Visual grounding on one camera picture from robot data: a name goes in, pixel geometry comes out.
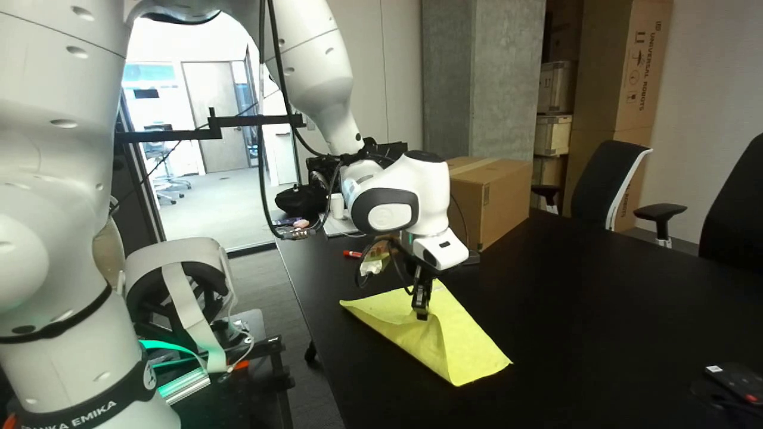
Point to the large brown cardboard box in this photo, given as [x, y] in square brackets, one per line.
[489, 199]

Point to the tall brown cardboard box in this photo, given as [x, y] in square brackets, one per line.
[640, 72]

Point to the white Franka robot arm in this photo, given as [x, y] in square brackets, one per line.
[49, 157]

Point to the black horizontal mounting bar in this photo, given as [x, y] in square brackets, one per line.
[239, 122]

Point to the yellow towel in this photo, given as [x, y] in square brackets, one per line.
[443, 342]

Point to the red white marker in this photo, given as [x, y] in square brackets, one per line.
[353, 256]

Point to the large black office chair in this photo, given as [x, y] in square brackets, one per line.
[608, 186]

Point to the teal bar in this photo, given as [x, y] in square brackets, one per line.
[170, 371]

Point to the beige storage box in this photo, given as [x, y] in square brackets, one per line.
[548, 169]
[551, 134]
[554, 85]

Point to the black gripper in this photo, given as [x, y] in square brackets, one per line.
[423, 263]

